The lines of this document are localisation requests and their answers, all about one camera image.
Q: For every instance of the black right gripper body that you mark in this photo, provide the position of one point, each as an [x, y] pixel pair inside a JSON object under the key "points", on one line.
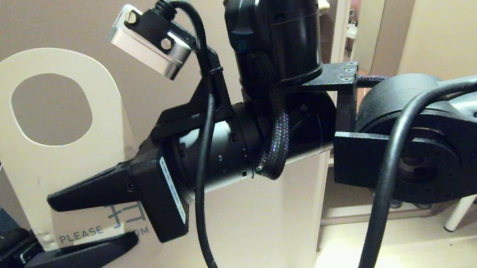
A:
{"points": [[155, 194]]}

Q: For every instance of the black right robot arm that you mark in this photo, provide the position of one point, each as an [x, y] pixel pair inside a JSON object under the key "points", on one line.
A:
{"points": [[449, 149]]}

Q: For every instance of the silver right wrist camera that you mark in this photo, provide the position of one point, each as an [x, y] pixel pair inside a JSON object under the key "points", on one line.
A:
{"points": [[142, 50]]}

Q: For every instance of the taupe framed wall mirror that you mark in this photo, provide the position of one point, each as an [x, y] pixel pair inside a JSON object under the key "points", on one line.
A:
{"points": [[379, 21]]}

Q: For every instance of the cream bench shelf unit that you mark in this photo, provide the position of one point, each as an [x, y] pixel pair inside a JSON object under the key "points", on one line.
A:
{"points": [[367, 218]]}

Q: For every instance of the white door hanger sign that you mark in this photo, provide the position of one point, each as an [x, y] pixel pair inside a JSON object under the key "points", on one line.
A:
{"points": [[66, 173]]}

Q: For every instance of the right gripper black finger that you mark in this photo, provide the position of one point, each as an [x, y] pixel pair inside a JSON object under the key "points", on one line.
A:
{"points": [[95, 190]]}

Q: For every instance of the white room door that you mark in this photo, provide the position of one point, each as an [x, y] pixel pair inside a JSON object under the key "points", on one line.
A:
{"points": [[231, 226]]}

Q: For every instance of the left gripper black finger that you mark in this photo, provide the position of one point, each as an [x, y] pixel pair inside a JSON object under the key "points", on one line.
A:
{"points": [[81, 260]]}

